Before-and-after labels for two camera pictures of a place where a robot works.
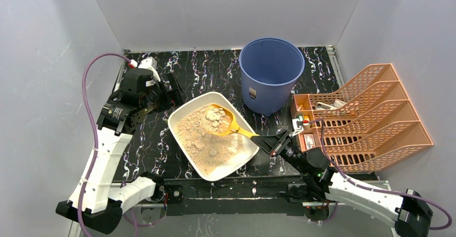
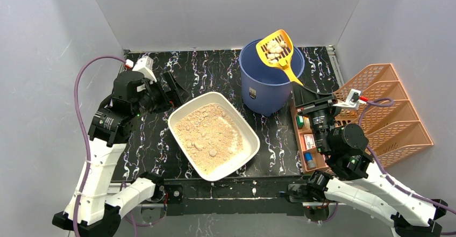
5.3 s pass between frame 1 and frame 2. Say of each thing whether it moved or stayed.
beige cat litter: stayed
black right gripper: moved
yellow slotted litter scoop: moved
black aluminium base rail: stayed
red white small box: stayed
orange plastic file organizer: stayed
